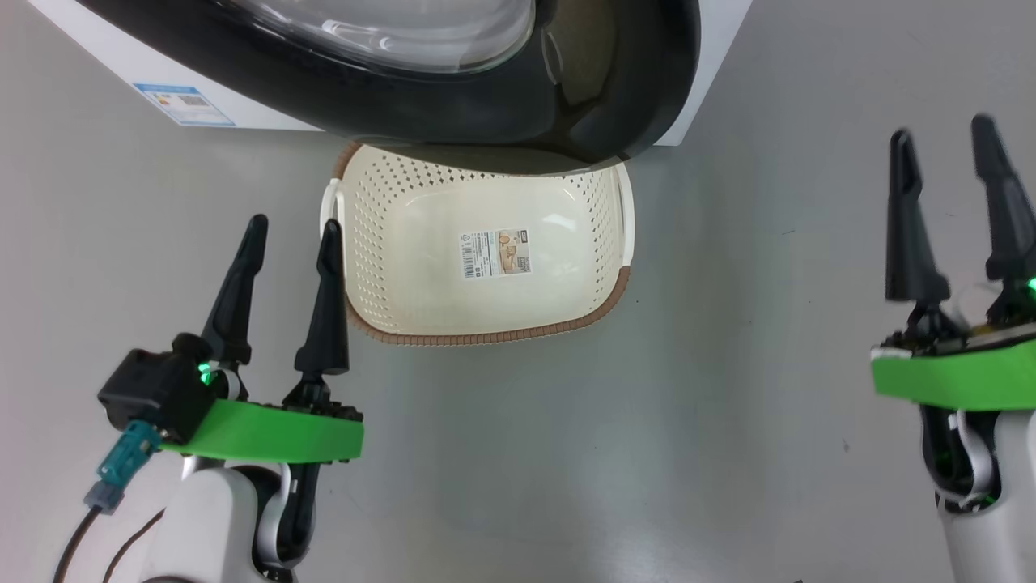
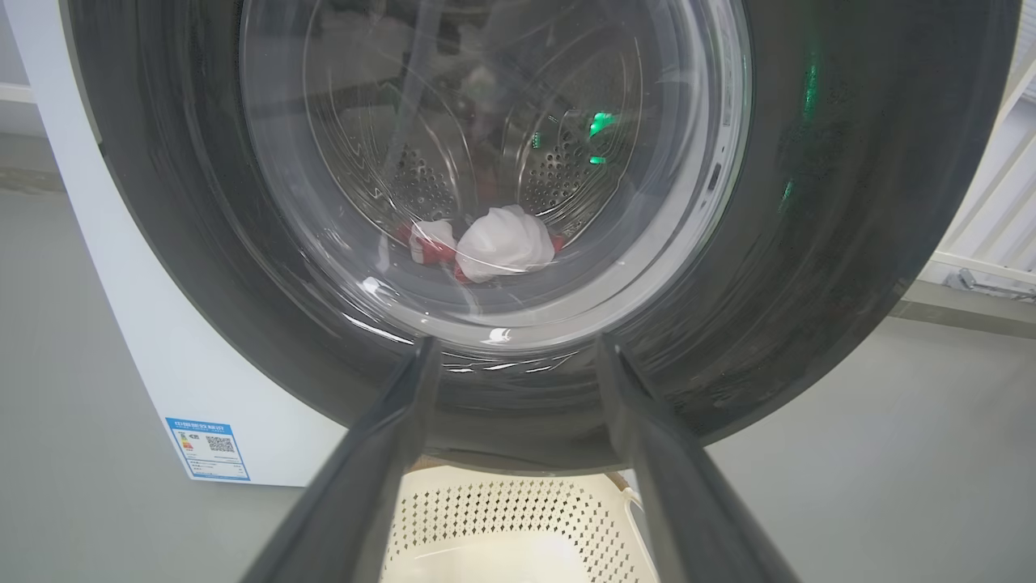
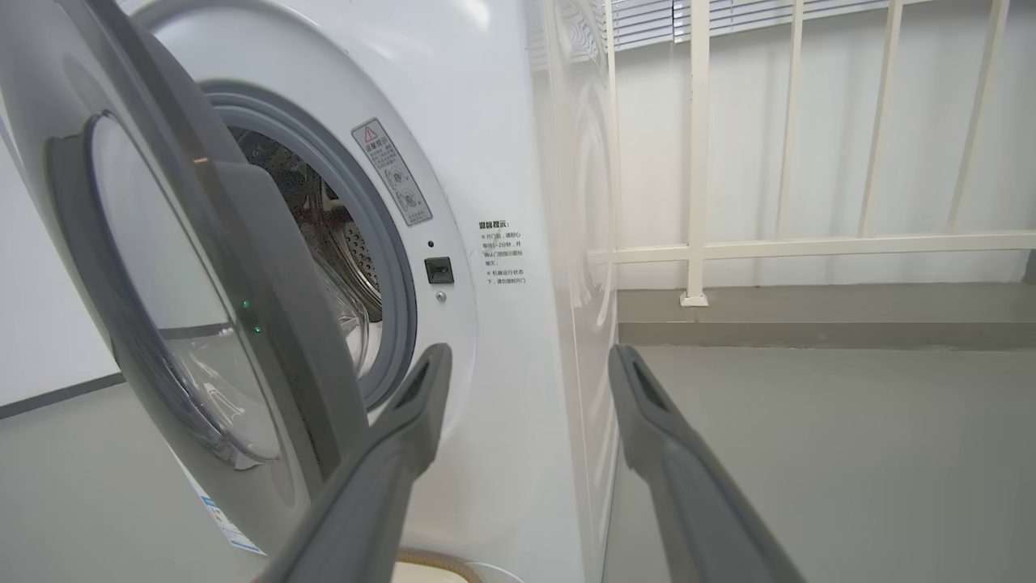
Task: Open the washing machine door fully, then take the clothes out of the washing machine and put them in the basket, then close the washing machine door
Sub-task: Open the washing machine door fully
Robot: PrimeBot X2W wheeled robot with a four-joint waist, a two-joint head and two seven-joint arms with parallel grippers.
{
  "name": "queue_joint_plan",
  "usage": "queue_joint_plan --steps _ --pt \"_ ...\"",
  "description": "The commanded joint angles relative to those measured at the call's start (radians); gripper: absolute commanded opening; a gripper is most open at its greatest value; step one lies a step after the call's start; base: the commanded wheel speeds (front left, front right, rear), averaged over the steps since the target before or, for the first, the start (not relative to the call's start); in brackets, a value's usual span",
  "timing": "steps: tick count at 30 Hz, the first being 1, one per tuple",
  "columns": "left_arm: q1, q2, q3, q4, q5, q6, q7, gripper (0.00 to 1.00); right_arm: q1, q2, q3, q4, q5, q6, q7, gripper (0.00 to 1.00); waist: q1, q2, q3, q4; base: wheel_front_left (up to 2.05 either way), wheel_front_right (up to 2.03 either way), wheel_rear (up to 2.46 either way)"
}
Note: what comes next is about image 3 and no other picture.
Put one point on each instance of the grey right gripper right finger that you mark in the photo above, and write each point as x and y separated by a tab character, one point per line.
688	502

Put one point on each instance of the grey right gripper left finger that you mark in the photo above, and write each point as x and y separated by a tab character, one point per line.
380	494

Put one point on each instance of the grey round washing machine door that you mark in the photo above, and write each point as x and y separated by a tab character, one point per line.
162	267

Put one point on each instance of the black door latch socket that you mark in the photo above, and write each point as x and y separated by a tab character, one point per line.
439	270

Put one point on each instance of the white front-load washing machine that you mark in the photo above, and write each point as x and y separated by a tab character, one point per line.
494	121

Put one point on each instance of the blue white energy label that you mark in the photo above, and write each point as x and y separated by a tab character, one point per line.
227	526

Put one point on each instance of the black printed text label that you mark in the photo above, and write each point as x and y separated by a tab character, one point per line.
502	251

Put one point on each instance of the grey warning sticker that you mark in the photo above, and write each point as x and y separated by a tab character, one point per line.
392	172

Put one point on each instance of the white metal railing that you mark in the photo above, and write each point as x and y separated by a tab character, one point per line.
698	162

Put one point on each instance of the white window blind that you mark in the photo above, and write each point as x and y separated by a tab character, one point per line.
647	20

